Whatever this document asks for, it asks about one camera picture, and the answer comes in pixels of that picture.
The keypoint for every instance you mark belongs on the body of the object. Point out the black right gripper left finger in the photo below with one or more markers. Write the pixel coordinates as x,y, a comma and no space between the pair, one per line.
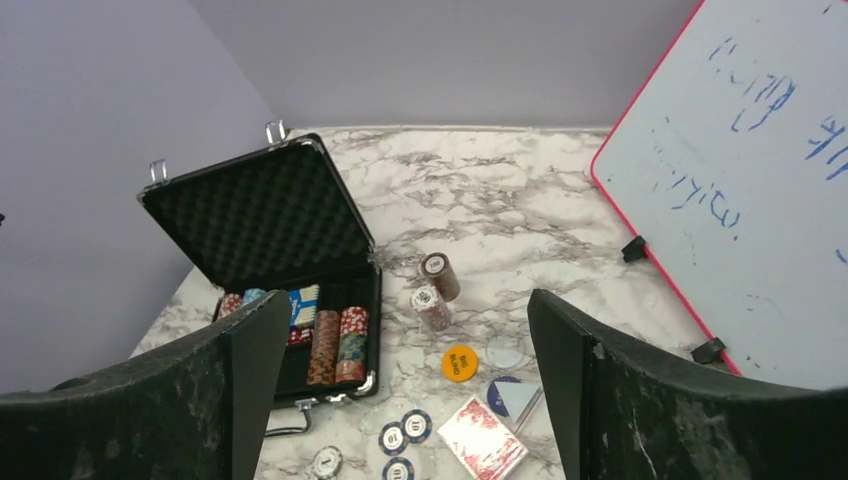
194,408

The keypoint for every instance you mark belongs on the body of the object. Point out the brown 100 chip stack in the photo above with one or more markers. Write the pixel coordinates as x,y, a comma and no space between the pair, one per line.
438,270

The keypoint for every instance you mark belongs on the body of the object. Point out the blue 10 chip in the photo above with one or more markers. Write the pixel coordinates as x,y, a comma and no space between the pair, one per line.
398,468
392,439
417,425

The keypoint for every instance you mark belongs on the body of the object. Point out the pink framed whiteboard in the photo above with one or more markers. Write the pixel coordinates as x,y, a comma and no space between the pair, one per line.
731,165

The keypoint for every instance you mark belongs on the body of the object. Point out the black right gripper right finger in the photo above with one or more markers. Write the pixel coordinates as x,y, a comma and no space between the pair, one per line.
621,408

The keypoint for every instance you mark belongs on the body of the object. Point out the red white 500 chip stack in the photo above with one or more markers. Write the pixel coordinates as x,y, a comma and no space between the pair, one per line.
431,308

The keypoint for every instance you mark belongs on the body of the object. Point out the black poker set case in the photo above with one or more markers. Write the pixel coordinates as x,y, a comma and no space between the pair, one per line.
278,218

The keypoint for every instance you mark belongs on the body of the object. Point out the clear round dealer button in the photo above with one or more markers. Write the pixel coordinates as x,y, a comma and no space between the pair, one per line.
505,352

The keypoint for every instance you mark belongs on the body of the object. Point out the clear triangular plastic piece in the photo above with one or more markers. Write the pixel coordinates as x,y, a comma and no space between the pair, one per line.
533,392

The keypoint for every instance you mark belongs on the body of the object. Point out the blue 10 chip left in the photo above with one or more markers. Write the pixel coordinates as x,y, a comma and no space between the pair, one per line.
392,439

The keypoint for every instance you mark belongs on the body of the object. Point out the blue 10 chip upper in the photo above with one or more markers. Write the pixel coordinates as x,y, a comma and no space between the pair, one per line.
417,425

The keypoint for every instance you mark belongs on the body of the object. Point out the blue playing card deck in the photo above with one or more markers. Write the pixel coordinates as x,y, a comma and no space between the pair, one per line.
304,304

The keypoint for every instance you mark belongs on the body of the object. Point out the red dice in case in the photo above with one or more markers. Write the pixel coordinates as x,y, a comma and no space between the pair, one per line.
299,337

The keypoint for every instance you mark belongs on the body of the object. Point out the blue 10 chip lower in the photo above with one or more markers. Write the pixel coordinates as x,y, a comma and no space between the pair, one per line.
398,468

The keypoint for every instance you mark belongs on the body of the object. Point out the brown chip row in case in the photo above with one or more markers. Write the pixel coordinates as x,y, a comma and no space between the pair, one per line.
324,351

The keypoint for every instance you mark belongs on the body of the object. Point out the orange big blind button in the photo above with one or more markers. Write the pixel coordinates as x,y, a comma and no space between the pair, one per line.
460,363

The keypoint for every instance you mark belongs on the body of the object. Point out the red playing card deck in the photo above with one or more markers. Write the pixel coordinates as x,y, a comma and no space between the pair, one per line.
481,442

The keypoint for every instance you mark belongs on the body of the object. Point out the dark blue small blind button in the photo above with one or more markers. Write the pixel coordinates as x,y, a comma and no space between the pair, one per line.
497,397

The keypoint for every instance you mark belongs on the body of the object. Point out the red green chip row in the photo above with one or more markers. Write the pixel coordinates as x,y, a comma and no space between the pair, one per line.
353,337

